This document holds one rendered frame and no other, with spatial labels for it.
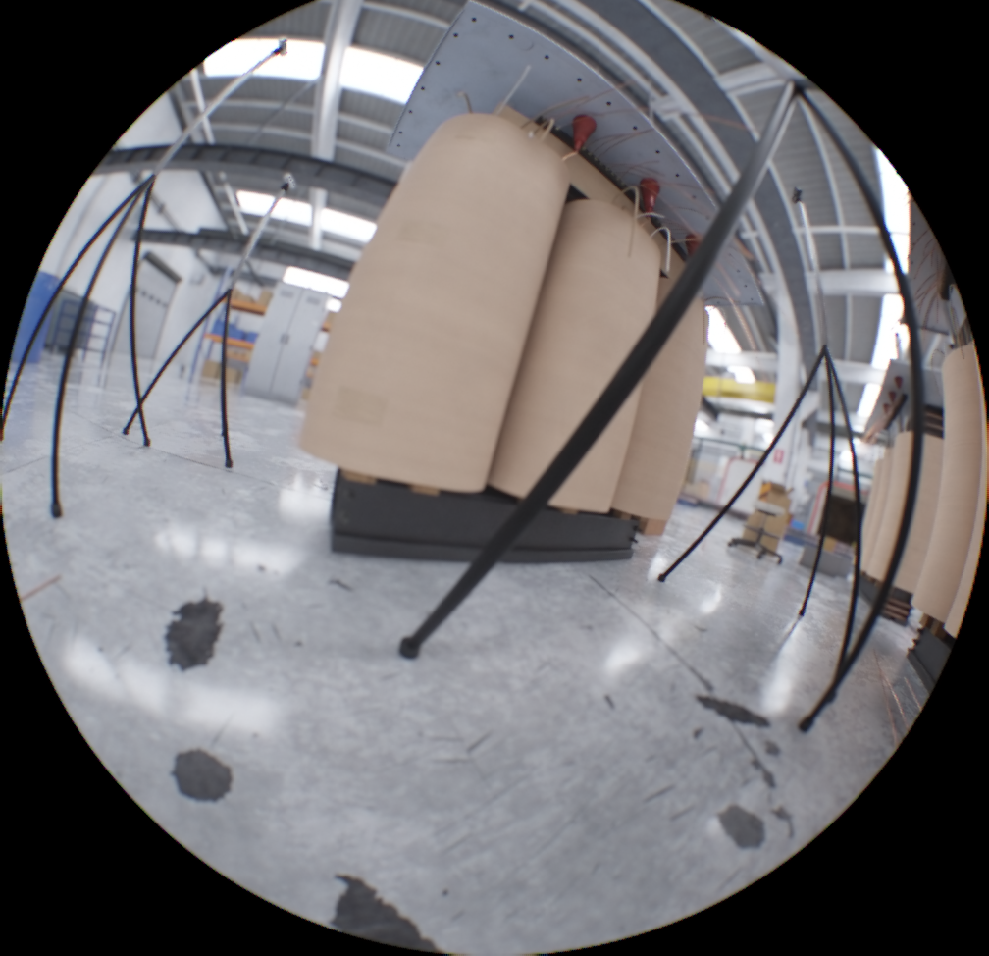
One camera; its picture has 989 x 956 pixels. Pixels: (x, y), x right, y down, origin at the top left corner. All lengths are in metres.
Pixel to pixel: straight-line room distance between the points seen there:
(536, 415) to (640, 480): 0.47
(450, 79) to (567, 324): 0.92
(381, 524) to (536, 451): 0.38
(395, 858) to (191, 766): 0.18
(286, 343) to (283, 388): 0.74
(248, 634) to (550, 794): 0.40
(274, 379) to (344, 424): 4.98
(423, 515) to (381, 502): 0.10
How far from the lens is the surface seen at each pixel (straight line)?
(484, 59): 1.16
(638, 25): 4.49
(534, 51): 1.11
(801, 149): 11.50
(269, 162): 8.83
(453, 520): 0.75
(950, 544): 1.50
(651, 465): 1.05
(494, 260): 0.62
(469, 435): 0.56
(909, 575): 2.56
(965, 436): 1.57
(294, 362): 5.45
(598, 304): 0.80
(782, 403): 11.59
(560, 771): 0.40
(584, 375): 0.73
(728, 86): 9.21
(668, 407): 1.08
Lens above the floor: 0.32
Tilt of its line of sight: 4 degrees down
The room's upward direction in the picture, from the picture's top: 16 degrees clockwise
